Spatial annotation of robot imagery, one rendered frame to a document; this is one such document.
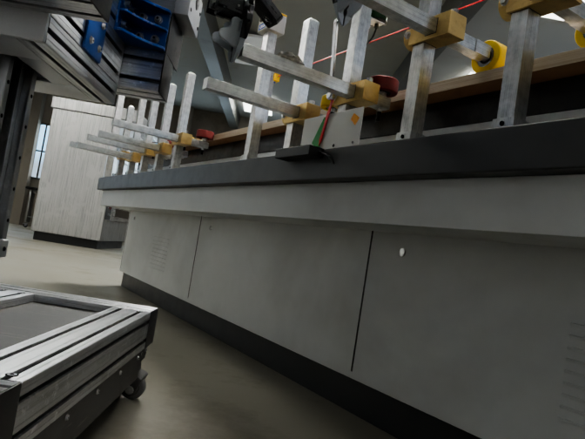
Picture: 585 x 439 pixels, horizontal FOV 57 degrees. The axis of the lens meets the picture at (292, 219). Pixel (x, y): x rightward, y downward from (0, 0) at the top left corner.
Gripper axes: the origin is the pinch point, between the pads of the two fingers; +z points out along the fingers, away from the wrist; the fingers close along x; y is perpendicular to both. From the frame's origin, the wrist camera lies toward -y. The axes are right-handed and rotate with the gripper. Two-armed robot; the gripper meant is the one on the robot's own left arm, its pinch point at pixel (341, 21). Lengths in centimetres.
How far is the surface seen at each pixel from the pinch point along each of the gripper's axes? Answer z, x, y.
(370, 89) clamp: 16.2, 7.4, 6.2
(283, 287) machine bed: 72, 28, -52
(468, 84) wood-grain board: 13.7, 22.0, 23.8
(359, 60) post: 7.2, 8.0, -1.0
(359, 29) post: -0.7, 6.4, -1.0
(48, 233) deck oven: 89, 41, -702
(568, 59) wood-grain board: 13, 22, 48
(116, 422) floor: 101, -36, -9
